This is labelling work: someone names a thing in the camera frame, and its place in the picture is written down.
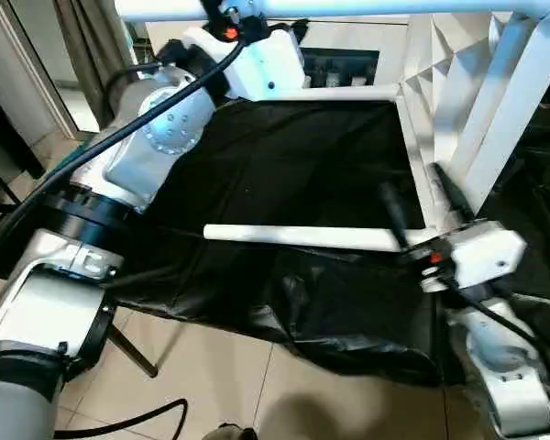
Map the white plastic table leg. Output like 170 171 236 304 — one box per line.
302 84 406 102
115 0 550 22
204 225 436 254

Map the black table mat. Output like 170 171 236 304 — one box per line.
96 96 550 386

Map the grey curtain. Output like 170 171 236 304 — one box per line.
53 0 138 129

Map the white display cabinet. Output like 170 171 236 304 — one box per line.
133 14 413 93

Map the black left robot foot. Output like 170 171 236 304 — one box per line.
211 423 258 440

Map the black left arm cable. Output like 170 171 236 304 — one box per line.
0 37 250 276

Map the black table frame leg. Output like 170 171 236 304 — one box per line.
105 321 159 379

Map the black floor cable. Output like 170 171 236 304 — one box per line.
69 397 190 440

